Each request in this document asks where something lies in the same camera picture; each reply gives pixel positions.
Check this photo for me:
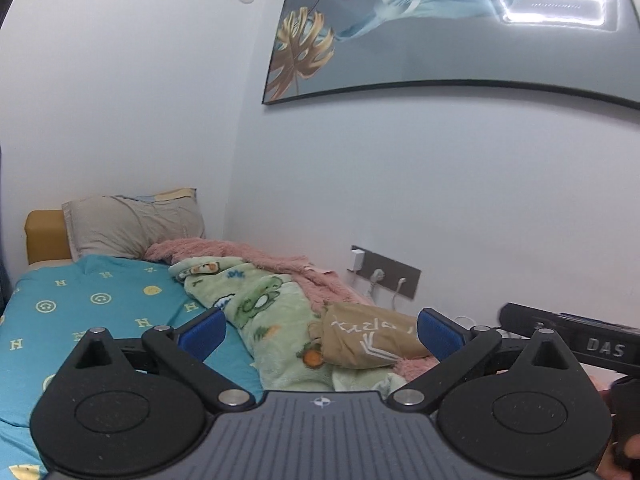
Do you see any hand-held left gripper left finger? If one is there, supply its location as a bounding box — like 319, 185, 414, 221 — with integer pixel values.
64, 306, 257, 413

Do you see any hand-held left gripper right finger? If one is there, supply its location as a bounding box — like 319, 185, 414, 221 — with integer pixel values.
389, 307, 577, 413

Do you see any tan t-shirt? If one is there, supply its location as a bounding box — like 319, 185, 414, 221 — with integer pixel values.
307, 302, 432, 372

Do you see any person's right hand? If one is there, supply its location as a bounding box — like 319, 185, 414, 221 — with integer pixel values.
597, 384, 640, 480

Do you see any green cartoon blanket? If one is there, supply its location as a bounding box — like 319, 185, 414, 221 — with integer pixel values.
168, 255, 408, 393

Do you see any blue smiley bed sheet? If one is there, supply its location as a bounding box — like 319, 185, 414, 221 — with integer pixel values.
0, 254, 266, 480

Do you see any pink fluffy blanket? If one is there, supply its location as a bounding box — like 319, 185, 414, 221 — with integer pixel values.
145, 237, 501, 392

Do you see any grey pillow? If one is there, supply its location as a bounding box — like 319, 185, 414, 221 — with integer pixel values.
62, 195, 207, 262

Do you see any blue and yellow pillow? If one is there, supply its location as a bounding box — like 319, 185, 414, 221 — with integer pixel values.
134, 188, 197, 204

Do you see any yellow bed headboard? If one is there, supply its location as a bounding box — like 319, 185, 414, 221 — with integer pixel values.
25, 210, 73, 266

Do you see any grey wall socket panel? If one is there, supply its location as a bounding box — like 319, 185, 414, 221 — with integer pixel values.
350, 246, 422, 299

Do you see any gold leaf wall picture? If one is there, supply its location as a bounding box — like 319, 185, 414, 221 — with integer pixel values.
261, 0, 640, 108

